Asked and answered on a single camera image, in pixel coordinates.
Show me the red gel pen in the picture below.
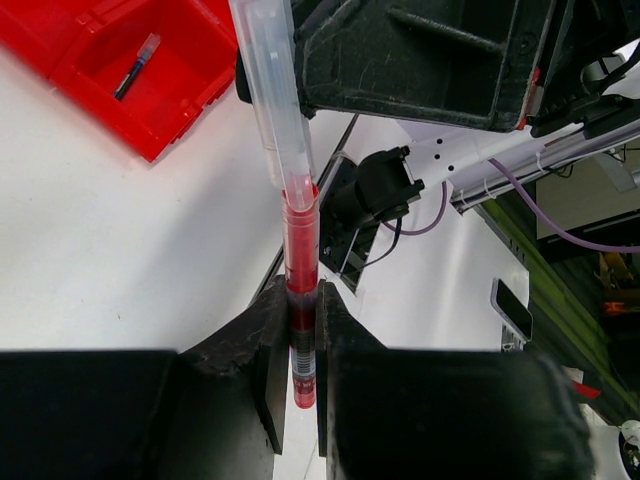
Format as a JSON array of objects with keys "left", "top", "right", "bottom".
[{"left": 282, "top": 186, "right": 320, "bottom": 409}]

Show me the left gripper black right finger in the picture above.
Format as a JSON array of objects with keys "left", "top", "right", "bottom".
[{"left": 315, "top": 281, "right": 595, "bottom": 479}]

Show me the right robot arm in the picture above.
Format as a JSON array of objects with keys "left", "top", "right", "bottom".
[{"left": 292, "top": 1, "right": 639, "bottom": 284}]

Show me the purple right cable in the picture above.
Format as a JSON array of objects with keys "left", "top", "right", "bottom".
[{"left": 382, "top": 157, "right": 640, "bottom": 256}]

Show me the red bin front left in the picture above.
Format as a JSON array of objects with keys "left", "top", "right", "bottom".
[{"left": 1, "top": 1, "right": 237, "bottom": 162}]

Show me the blue gel pen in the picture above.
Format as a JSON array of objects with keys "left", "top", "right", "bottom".
[{"left": 113, "top": 33, "right": 161, "bottom": 101}]

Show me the smartphone on side table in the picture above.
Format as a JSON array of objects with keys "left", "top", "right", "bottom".
[{"left": 490, "top": 278, "right": 533, "bottom": 342}]

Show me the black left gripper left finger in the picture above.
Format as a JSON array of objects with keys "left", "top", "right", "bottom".
[{"left": 1, "top": 277, "right": 289, "bottom": 479}]

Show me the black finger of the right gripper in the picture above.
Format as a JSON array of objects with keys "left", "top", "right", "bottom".
[{"left": 294, "top": 1, "right": 545, "bottom": 132}]

